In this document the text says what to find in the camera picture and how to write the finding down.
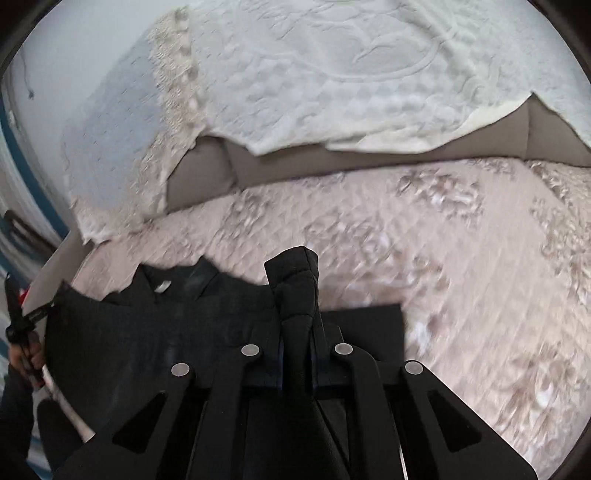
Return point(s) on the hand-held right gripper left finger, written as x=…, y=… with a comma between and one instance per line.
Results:
x=263, y=369

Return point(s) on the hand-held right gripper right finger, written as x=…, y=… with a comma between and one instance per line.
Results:
x=351, y=369

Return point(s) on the black jacket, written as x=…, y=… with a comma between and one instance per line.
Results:
x=138, y=332

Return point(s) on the person's left hand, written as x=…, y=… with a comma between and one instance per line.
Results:
x=17, y=357

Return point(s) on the person's dark clothing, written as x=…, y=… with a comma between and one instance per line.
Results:
x=27, y=429

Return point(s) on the pink quilted sofa mat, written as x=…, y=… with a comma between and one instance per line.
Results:
x=415, y=249

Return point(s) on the grey sofa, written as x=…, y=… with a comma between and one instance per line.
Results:
x=286, y=168

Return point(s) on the blue quilted lace cover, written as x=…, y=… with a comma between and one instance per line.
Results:
x=106, y=115

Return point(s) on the white quilted sofa cover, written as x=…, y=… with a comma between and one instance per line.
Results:
x=351, y=69

